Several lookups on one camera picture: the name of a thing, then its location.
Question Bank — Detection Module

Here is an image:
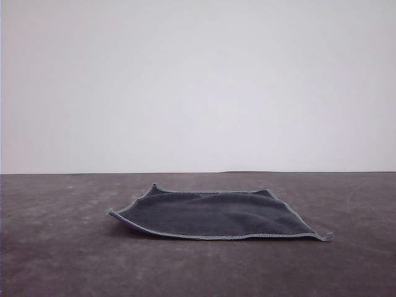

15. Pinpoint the grey table cloth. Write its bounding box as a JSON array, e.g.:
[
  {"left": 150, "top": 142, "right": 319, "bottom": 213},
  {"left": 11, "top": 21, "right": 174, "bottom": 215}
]
[{"left": 0, "top": 170, "right": 396, "bottom": 297}]

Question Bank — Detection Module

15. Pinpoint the purple towel with grey hem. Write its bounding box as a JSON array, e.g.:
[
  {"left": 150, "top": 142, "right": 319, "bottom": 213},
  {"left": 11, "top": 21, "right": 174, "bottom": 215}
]
[{"left": 108, "top": 183, "right": 335, "bottom": 243}]

